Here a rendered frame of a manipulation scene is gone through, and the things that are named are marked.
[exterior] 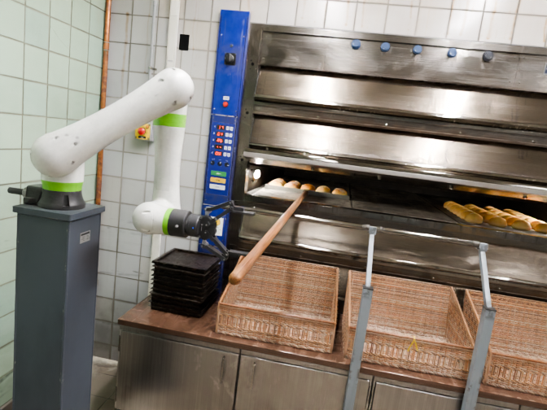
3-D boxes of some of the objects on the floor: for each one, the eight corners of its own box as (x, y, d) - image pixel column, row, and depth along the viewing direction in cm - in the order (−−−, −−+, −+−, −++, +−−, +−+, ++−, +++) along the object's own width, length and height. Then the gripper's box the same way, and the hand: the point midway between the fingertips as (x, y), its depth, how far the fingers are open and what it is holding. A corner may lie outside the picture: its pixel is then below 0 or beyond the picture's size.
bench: (158, 370, 263) (165, 281, 254) (577, 460, 228) (603, 361, 219) (108, 429, 208) (115, 319, 199) (651, 560, 173) (690, 433, 164)
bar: (201, 418, 225) (223, 202, 206) (448, 474, 206) (497, 242, 187) (178, 460, 194) (202, 211, 175) (466, 532, 175) (527, 262, 157)
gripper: (196, 186, 142) (259, 195, 138) (190, 257, 146) (250, 268, 142) (188, 189, 134) (254, 198, 131) (181, 263, 138) (245, 274, 135)
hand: (248, 233), depth 137 cm, fingers open, 13 cm apart
